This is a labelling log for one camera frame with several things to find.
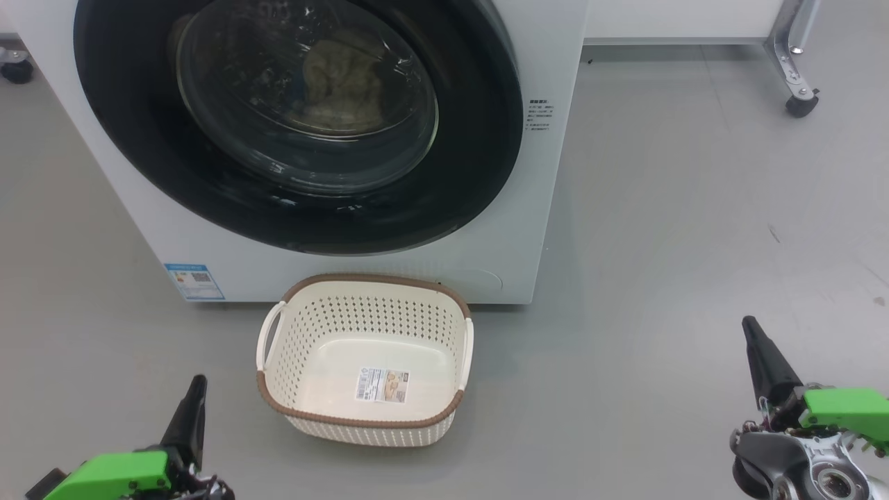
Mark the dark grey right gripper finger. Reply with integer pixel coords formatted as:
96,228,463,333
742,316,804,411

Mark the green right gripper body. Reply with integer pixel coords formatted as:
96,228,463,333
760,387,889,453

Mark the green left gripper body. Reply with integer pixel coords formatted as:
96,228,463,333
42,449,234,500

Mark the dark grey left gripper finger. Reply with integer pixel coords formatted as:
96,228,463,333
160,375,208,474

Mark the washing machine door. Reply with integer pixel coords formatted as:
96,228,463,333
72,0,524,256

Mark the white front-load washing machine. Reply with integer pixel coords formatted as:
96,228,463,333
3,0,590,307

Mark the blue energy label sticker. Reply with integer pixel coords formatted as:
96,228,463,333
164,262,227,302

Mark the cream perforated laundry basket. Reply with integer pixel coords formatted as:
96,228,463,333
255,272,475,448

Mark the white product label in basket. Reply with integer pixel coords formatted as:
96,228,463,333
356,367,411,404

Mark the grey metal frame leg caster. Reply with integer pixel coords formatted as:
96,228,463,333
763,0,822,118
0,47,35,85

